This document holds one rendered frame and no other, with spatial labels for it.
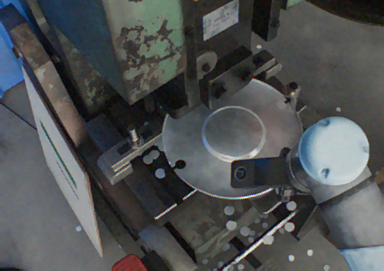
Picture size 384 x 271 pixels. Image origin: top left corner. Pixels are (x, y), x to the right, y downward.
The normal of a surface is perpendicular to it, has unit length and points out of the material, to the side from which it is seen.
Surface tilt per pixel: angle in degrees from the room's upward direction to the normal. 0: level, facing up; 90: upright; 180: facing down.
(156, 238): 0
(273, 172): 34
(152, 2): 90
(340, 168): 19
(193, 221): 0
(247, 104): 0
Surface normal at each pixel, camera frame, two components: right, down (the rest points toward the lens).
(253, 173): -0.53, -0.20
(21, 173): -0.05, -0.53
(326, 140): -0.07, -0.22
